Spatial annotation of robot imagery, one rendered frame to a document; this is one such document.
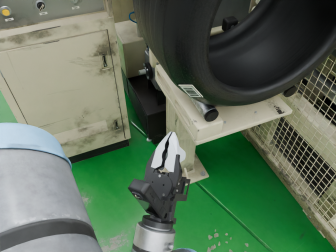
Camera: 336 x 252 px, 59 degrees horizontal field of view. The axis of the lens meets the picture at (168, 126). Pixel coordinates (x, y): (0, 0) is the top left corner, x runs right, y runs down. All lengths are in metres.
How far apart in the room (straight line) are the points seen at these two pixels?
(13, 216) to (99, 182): 1.58
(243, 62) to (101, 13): 0.67
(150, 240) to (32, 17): 1.02
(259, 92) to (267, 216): 1.03
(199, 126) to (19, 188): 0.68
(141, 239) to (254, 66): 0.66
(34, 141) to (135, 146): 1.66
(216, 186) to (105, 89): 0.84
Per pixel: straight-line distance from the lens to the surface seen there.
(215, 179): 1.81
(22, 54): 1.40
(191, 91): 0.74
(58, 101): 1.56
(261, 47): 1.09
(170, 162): 0.66
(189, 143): 1.57
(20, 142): 0.30
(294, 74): 0.91
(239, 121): 1.00
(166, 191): 0.65
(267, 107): 1.08
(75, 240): 0.25
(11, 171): 0.27
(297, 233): 1.77
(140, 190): 0.59
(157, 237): 0.66
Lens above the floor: 1.51
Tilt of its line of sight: 47 degrees down
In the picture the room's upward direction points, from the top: straight up
